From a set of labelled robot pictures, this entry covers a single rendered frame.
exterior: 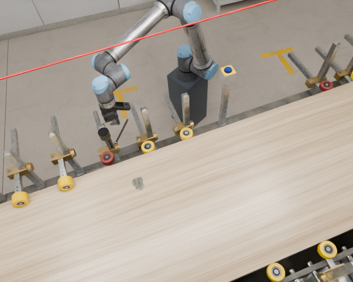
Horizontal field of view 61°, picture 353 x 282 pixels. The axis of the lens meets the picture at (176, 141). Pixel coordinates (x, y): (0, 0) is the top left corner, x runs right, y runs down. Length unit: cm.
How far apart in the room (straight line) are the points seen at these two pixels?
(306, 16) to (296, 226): 321
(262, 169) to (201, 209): 42
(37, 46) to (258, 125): 315
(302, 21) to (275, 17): 33
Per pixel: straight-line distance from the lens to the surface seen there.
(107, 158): 182
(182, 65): 242
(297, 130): 194
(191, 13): 184
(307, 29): 420
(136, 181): 171
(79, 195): 177
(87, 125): 319
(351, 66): 247
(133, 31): 180
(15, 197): 182
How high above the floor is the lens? 243
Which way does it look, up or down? 57 degrees down
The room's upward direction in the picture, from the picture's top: 6 degrees counter-clockwise
